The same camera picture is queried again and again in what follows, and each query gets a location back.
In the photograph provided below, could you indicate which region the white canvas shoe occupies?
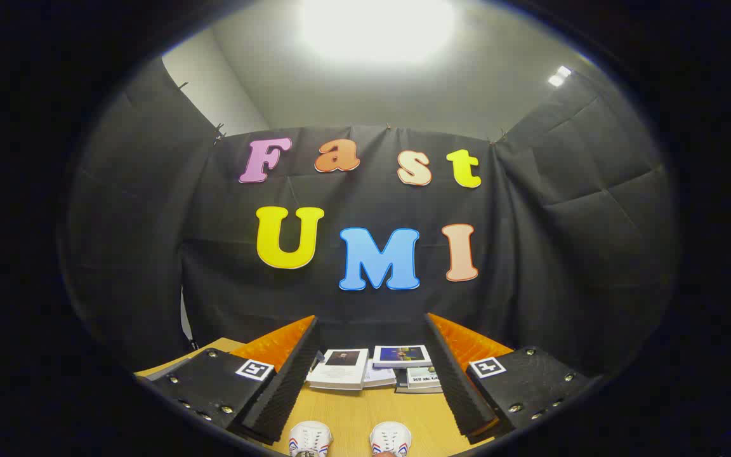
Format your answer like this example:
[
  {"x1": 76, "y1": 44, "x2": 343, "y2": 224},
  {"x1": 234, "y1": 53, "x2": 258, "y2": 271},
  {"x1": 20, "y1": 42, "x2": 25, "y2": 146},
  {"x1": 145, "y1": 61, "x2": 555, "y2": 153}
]
[
  {"x1": 288, "y1": 420, "x2": 333, "y2": 457},
  {"x1": 369, "y1": 421, "x2": 412, "y2": 457}
]

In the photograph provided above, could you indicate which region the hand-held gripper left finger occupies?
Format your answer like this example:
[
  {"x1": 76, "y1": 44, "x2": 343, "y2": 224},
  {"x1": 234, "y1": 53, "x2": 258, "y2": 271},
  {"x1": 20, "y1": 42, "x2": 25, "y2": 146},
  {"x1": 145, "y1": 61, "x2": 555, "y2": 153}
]
[{"x1": 139, "y1": 315, "x2": 320, "y2": 445}]

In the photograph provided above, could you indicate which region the plain white book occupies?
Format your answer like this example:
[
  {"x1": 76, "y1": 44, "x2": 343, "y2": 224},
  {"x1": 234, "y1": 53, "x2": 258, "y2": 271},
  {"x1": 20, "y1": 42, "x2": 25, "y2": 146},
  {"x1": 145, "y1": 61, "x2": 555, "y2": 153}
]
[{"x1": 363, "y1": 359, "x2": 398, "y2": 389}]

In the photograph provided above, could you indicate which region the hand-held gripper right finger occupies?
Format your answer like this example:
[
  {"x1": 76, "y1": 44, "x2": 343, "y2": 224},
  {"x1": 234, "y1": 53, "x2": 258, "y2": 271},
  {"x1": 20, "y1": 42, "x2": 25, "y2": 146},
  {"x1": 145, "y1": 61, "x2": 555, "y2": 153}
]
[{"x1": 425, "y1": 312, "x2": 598, "y2": 445}]

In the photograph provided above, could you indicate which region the dark grey book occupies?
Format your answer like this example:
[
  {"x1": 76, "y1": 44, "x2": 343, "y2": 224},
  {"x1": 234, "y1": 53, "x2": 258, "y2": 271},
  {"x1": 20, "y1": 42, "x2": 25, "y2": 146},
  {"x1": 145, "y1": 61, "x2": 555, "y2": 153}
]
[{"x1": 394, "y1": 368, "x2": 445, "y2": 395}]

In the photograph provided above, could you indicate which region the book with pale green cover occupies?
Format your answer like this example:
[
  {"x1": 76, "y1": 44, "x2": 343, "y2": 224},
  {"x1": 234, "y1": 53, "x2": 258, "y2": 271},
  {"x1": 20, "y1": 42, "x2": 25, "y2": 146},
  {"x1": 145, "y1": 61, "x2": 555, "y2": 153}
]
[{"x1": 405, "y1": 366, "x2": 442, "y2": 389}]

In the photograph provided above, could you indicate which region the white book with dark photo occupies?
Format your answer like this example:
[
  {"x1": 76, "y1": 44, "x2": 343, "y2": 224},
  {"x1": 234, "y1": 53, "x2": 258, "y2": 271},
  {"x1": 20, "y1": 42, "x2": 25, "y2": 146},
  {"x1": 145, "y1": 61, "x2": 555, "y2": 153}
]
[{"x1": 306, "y1": 348, "x2": 370, "y2": 391}]

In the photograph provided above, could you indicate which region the book with blue cover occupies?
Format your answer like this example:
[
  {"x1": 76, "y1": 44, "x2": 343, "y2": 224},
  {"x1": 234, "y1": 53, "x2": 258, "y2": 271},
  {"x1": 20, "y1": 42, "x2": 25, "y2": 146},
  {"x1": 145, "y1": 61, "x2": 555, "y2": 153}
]
[{"x1": 373, "y1": 345, "x2": 433, "y2": 369}]

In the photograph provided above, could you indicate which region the large ceiling light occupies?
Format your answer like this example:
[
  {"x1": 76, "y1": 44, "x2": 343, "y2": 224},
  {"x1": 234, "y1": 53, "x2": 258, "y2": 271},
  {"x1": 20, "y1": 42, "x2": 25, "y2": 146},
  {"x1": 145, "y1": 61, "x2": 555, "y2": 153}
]
[{"x1": 299, "y1": 0, "x2": 458, "y2": 64}]

